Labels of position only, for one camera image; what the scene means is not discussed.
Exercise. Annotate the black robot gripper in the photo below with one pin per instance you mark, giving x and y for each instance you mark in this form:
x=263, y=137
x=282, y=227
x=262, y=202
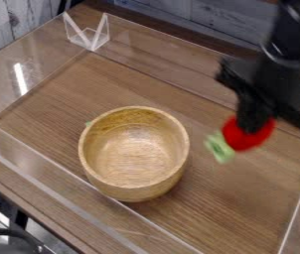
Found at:
x=266, y=88

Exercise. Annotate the red plush strawberry toy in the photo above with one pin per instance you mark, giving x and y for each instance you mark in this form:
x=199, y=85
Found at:
x=230, y=140

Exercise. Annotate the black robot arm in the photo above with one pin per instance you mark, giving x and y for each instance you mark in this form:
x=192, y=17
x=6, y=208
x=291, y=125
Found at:
x=281, y=47

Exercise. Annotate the wooden bowl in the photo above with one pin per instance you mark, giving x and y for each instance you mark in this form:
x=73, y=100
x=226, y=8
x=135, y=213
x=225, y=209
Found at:
x=132, y=150

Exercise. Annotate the black metal table leg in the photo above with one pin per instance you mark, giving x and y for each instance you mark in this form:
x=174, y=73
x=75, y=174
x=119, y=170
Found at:
x=17, y=219

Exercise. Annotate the clear acrylic table enclosure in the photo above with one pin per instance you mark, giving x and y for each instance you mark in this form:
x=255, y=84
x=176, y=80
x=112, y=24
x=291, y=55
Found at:
x=234, y=208

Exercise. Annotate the clear acrylic corner bracket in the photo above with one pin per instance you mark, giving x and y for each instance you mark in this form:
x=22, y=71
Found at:
x=88, y=38

